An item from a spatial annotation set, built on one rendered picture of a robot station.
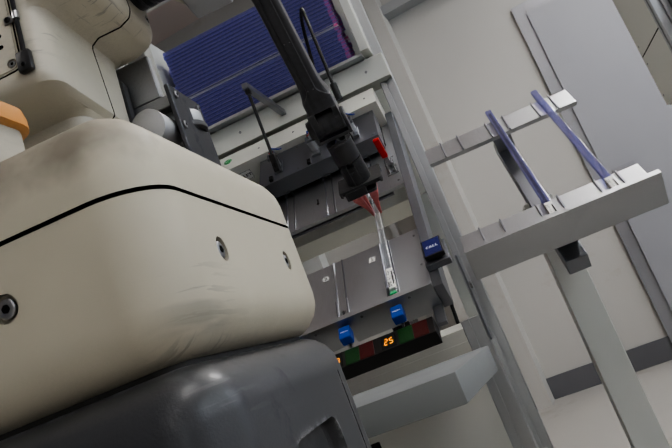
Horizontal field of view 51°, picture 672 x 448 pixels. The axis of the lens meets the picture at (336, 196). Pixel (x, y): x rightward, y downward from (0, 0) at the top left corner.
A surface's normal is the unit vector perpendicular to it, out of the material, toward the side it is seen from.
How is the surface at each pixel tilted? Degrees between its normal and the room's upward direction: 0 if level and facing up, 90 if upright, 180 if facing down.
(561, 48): 90
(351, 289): 45
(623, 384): 90
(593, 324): 90
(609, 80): 90
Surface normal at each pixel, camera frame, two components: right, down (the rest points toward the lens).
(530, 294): -0.36, -0.07
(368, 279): -0.44, -0.73
